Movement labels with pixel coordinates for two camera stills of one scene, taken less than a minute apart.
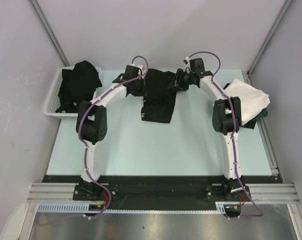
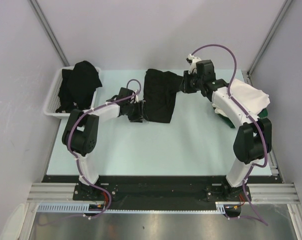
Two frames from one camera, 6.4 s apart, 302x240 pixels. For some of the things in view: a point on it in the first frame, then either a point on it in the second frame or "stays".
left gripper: (141, 92) -> (138, 117)
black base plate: (158, 192) stays
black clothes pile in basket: (77, 84) stays
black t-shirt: (159, 101) stays
